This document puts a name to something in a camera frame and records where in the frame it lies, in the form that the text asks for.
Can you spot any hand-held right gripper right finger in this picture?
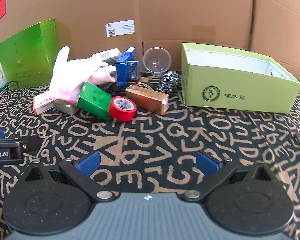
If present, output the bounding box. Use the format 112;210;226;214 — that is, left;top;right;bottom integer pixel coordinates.
182;151;277;203

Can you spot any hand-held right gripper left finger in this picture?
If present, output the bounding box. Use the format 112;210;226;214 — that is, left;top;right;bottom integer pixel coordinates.
22;151;116;203

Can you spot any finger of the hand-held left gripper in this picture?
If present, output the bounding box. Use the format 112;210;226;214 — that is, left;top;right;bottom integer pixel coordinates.
22;136;44;153

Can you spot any orange and white box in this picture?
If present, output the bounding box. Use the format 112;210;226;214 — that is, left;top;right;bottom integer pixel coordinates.
33;92;56;116

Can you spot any olive box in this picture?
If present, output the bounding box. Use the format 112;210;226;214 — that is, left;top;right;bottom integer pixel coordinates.
52;99;78;116

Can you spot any small green box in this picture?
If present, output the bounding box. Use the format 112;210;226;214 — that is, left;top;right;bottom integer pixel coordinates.
77;82;113;120

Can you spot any red tape roll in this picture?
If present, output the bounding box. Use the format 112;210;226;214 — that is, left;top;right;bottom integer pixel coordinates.
108;96;138;122

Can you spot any white glove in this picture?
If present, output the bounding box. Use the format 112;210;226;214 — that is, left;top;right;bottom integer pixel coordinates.
49;46;117;105

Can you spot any light green box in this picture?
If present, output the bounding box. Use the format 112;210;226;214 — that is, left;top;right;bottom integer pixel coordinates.
181;42;300;114

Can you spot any gold box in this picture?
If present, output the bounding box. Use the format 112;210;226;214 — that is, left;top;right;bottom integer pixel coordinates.
125;85;169;116

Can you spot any steel wool scrubber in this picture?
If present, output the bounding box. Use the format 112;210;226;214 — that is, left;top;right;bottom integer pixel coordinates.
160;70;182;94

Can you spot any blue box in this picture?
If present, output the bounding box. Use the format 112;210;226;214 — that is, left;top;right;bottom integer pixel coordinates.
115;47;137;88

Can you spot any pale yellow box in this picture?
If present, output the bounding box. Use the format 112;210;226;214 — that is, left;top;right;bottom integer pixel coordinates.
91;48;122;67

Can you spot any black patterned cloth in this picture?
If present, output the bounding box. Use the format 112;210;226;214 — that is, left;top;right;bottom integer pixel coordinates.
0;77;300;240

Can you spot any tall green box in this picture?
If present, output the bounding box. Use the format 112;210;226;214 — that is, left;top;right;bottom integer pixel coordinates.
0;19;61;83

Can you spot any clear plastic cup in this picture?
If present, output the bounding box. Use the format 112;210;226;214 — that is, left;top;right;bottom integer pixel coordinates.
143;47;171;77

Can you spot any large cardboard box white label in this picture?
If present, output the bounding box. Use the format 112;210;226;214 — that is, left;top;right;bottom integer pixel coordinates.
0;0;256;55

